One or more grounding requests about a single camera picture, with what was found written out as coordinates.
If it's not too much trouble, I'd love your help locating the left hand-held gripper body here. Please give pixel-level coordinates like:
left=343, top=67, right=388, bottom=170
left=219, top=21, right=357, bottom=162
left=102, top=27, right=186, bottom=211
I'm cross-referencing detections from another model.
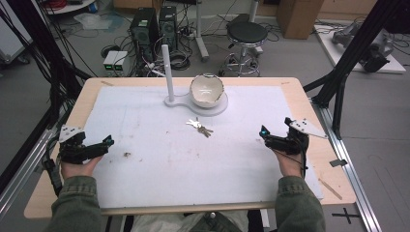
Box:
left=57, top=125, right=107, bottom=165

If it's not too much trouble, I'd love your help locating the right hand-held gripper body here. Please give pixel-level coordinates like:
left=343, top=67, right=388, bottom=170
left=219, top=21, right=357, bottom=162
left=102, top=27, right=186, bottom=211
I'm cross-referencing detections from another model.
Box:
left=266, top=117, right=329, bottom=156

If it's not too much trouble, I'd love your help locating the bunch of keys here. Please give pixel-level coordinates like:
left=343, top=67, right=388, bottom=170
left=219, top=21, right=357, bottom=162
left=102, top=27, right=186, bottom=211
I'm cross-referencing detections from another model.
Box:
left=186, top=116, right=215, bottom=139

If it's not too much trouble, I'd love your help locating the white stand with post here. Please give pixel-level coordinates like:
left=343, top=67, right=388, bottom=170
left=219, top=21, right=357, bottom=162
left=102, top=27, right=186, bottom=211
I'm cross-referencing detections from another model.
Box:
left=161, top=43, right=229, bottom=118

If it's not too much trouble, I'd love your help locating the person's left hand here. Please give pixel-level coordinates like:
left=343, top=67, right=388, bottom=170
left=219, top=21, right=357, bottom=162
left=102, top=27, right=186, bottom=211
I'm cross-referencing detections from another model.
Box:
left=60, top=155, right=104, bottom=181

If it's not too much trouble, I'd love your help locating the person's right hand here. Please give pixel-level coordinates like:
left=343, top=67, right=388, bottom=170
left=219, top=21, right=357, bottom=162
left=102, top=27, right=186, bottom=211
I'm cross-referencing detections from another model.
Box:
left=273, top=148, right=309, bottom=178

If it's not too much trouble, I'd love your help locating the white table mat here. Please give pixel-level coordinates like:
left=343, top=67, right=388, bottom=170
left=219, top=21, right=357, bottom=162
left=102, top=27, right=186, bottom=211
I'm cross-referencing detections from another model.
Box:
left=82, top=84, right=325, bottom=210

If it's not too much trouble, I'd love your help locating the white power supply box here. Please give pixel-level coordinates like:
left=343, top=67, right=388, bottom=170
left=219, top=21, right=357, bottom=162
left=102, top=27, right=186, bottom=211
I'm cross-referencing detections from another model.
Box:
left=102, top=49, right=120, bottom=73
left=112, top=50, right=130, bottom=73

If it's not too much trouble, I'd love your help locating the black round stool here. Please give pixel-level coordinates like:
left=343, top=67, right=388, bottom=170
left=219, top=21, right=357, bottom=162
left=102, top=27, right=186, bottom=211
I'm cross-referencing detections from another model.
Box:
left=219, top=20, right=269, bottom=77

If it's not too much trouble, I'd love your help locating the white board with equipment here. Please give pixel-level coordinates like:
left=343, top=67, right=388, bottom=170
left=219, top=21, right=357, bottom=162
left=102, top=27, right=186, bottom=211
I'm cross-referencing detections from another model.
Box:
left=312, top=22, right=407, bottom=75

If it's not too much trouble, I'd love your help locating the black computer tower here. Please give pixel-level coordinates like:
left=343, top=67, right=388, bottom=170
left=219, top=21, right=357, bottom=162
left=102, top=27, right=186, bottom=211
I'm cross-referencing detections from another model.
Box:
left=129, top=7, right=161, bottom=71
left=158, top=5, right=179, bottom=52

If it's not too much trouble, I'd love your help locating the person's lap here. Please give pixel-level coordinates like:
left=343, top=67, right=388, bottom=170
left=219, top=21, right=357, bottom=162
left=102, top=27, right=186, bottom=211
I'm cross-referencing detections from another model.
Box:
left=130, top=211, right=250, bottom=232

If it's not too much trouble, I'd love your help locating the cardboard box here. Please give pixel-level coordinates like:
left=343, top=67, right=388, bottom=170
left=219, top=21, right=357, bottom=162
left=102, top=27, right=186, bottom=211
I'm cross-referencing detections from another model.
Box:
left=276, top=0, right=325, bottom=41

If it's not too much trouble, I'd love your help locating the white table leg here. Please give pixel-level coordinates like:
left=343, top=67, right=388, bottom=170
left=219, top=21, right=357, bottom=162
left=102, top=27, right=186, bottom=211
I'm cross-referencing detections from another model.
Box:
left=192, top=0, right=211, bottom=63

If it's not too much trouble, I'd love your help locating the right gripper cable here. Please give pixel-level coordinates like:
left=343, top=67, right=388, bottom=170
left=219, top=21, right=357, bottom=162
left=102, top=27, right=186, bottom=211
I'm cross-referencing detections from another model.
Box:
left=277, top=138, right=309, bottom=179

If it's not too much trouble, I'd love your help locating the aluminium rail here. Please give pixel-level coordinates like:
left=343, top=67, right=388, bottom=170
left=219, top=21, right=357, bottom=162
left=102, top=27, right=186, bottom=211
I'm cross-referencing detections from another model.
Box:
left=310, top=98, right=383, bottom=232
left=0, top=129, right=57, bottom=220

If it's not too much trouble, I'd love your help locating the black metal frame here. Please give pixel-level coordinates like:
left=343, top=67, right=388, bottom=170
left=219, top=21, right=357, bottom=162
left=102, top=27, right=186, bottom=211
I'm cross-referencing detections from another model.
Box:
left=303, top=0, right=410, bottom=140
left=0, top=0, right=93, bottom=194

